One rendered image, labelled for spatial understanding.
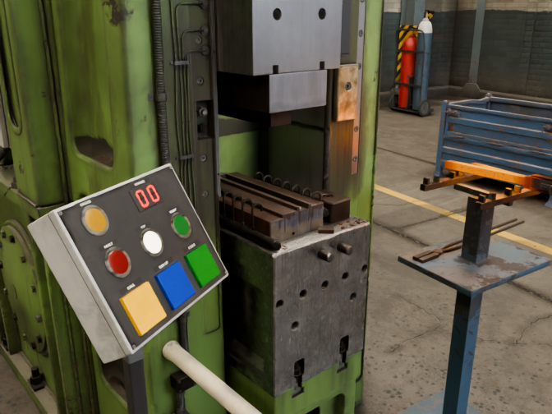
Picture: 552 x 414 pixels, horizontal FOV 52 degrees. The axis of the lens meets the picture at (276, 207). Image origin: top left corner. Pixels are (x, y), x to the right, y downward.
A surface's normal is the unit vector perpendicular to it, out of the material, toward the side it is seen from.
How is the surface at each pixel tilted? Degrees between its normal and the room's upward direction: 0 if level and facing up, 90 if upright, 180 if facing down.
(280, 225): 90
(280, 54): 90
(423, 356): 0
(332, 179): 90
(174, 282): 60
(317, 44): 90
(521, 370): 0
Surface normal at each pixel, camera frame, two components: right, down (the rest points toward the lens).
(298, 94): 0.65, 0.26
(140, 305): 0.79, -0.35
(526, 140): -0.78, 0.19
